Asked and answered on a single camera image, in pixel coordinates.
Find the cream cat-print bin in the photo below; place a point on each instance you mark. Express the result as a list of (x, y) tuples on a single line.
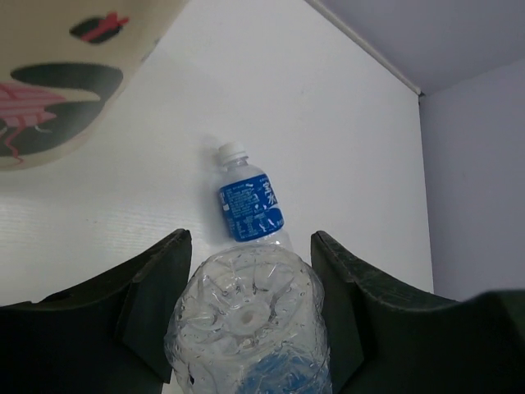
[(63, 63)]

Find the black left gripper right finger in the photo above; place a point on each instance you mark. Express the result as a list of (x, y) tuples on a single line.
[(389, 337)]

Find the white-cap blue-label water bottle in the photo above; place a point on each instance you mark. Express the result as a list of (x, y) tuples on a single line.
[(248, 201)]

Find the clear blue-label bottle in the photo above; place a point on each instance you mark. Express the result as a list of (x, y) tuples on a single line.
[(250, 321)]

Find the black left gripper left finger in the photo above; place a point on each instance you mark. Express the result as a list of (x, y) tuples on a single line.
[(104, 335)]

